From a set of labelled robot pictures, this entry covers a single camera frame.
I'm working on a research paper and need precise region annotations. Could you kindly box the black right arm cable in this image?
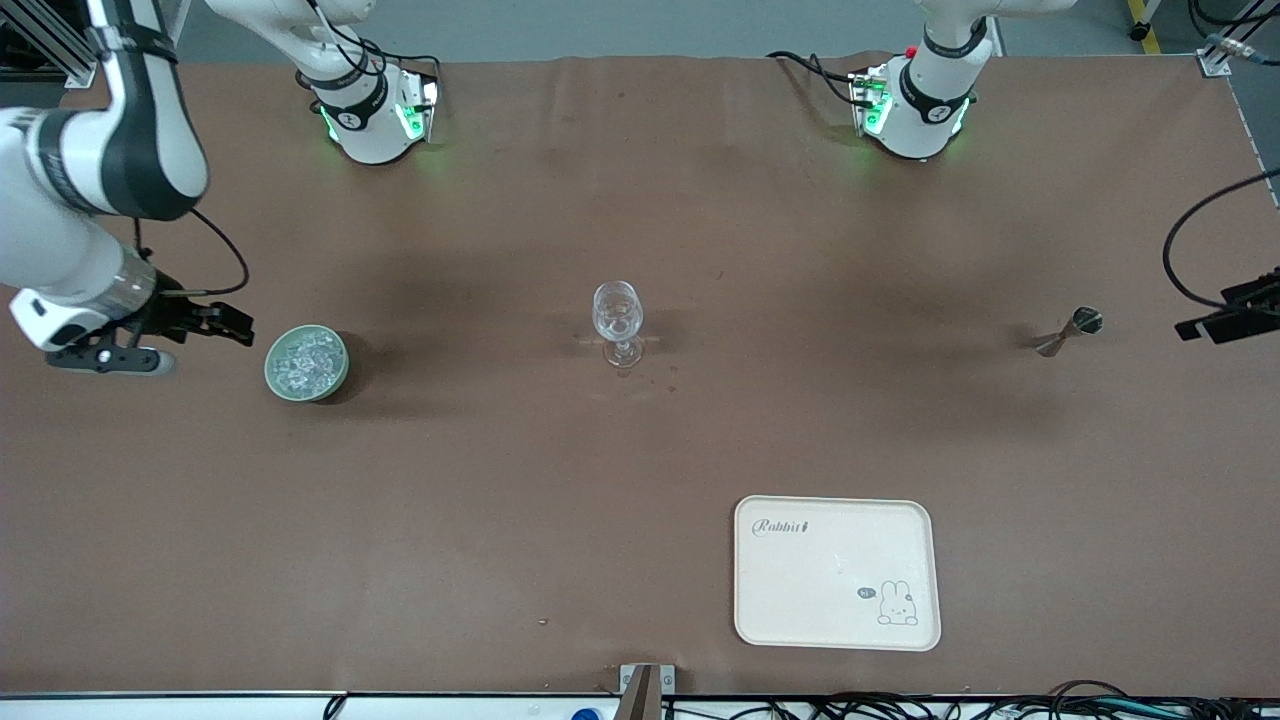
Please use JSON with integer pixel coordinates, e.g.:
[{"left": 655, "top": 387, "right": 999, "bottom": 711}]
[{"left": 130, "top": 205, "right": 250, "bottom": 299}]

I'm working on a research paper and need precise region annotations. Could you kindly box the tangle of black cables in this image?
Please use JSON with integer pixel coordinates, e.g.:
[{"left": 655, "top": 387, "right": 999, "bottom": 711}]
[{"left": 664, "top": 680, "right": 1280, "bottom": 720}]

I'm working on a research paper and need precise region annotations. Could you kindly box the green round bowl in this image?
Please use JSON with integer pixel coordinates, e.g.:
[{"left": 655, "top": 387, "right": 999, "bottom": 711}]
[{"left": 264, "top": 324, "right": 350, "bottom": 404}]

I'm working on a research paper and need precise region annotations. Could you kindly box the small metal bracket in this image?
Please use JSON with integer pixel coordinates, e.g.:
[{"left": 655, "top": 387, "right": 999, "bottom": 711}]
[{"left": 618, "top": 663, "right": 677, "bottom": 697}]

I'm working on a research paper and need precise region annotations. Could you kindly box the pile of ice cubes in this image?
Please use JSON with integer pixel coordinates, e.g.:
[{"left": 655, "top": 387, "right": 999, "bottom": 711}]
[{"left": 272, "top": 330, "right": 344, "bottom": 397}]

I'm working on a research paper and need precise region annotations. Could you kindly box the brown table cover sheet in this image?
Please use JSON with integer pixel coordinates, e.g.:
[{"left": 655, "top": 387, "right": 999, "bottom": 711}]
[{"left": 0, "top": 50, "right": 1280, "bottom": 698}]

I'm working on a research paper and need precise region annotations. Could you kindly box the black base power cable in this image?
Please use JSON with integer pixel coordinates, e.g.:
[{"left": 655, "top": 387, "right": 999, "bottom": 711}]
[{"left": 767, "top": 50, "right": 863, "bottom": 109}]

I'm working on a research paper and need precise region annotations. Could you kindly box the aluminium frame profile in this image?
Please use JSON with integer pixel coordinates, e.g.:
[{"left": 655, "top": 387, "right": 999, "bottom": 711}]
[
  {"left": 0, "top": 0, "right": 101, "bottom": 89},
  {"left": 1198, "top": 33, "right": 1239, "bottom": 78}
]

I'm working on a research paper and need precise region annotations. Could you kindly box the metal jigger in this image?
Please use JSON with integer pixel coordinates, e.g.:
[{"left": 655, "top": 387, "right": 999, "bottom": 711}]
[{"left": 1035, "top": 307, "right": 1104, "bottom": 358}]

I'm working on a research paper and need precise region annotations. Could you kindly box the cream tray with rabbit print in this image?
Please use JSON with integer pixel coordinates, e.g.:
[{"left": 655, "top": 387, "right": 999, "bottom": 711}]
[{"left": 733, "top": 495, "right": 942, "bottom": 653}]

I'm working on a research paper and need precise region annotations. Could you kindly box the clear wine glass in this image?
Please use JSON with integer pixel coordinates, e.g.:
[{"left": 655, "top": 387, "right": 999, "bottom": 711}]
[{"left": 592, "top": 281, "right": 646, "bottom": 369}]

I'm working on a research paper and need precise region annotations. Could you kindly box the brown wedge post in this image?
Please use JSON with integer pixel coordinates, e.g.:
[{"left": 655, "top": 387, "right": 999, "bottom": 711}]
[{"left": 620, "top": 665, "right": 663, "bottom": 720}]

